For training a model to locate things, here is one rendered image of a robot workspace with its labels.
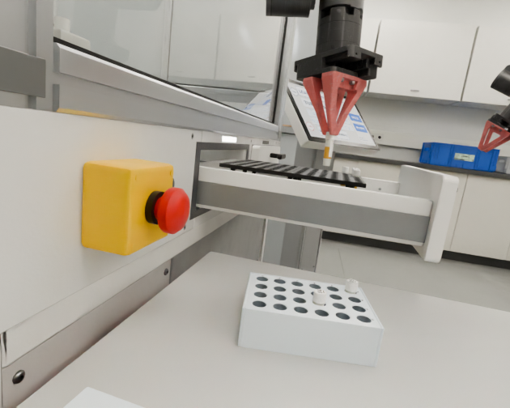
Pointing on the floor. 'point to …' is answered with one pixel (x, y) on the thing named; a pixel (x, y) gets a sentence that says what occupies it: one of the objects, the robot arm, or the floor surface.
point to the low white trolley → (203, 367)
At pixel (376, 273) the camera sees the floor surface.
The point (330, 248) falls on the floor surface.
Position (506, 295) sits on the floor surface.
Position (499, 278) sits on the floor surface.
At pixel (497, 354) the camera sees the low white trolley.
